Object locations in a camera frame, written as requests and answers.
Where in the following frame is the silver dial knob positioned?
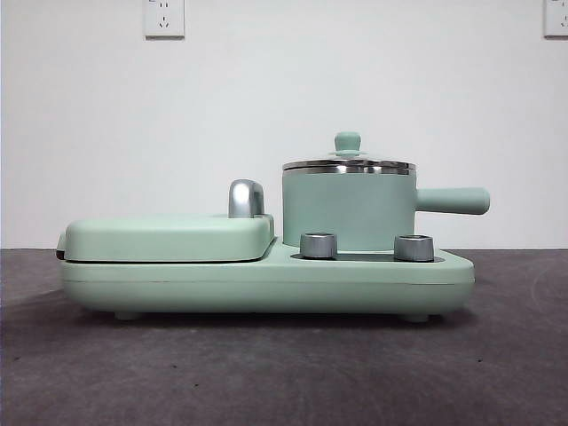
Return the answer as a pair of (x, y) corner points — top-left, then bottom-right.
(299, 232), (339, 260)
(393, 233), (436, 263)

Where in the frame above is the mint green breakfast machine base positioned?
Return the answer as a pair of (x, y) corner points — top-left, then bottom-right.
(60, 236), (476, 322)

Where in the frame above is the white wall socket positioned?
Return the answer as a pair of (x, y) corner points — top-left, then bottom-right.
(543, 0), (568, 39)
(143, 0), (185, 41)

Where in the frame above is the glass lid with green knob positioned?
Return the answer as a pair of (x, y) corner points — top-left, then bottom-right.
(282, 130), (418, 175)

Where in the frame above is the mint green handled pot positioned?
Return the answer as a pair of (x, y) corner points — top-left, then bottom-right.
(281, 162), (492, 251)

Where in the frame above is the mint green griddle cover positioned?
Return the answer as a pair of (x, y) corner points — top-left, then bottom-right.
(56, 212), (277, 264)

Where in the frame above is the silver griddle cover handle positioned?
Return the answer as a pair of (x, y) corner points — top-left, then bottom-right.
(227, 178), (268, 219)

